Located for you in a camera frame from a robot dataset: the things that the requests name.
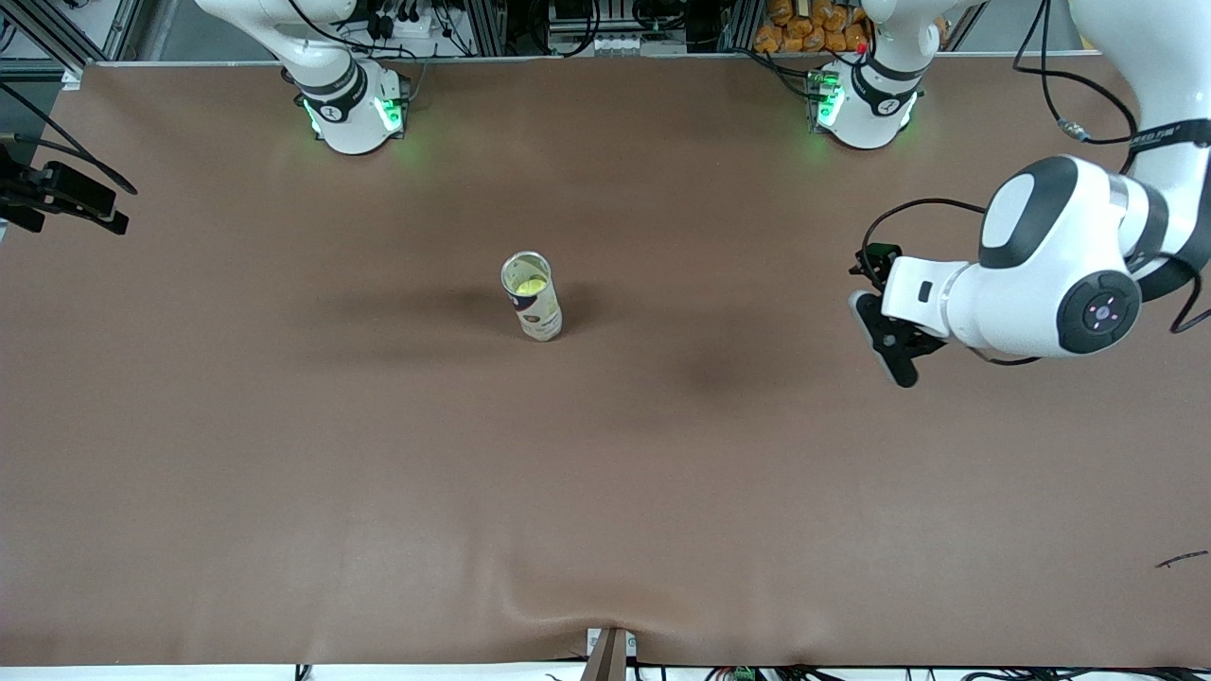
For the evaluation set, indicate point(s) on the clear tennis ball can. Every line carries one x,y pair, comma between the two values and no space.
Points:
539,312

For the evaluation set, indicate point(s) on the yellow tennis ball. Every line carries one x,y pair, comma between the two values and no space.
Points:
527,282

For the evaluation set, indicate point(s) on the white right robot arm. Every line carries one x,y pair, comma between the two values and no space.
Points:
345,123

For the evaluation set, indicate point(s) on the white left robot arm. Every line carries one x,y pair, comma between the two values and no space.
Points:
1041,284

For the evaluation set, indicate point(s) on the orange lumpy bundle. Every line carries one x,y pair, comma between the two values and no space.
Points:
804,24

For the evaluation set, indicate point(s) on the white connector strip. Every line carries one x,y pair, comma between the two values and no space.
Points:
615,43

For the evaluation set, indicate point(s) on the brown table mat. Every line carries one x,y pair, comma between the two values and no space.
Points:
605,530

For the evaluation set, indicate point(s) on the green terminal connector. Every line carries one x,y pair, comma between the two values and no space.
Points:
743,673

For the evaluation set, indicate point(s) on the white power strip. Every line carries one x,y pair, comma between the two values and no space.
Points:
407,26

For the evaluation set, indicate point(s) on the white corner bracket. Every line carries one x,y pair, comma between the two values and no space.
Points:
72,78

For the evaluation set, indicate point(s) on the grey aluminium frame strut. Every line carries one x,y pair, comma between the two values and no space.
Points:
52,38
123,24

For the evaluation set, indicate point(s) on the grey aluminium frame post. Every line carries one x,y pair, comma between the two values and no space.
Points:
494,19
740,19

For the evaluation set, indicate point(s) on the metal post bracket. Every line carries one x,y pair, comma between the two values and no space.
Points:
607,662

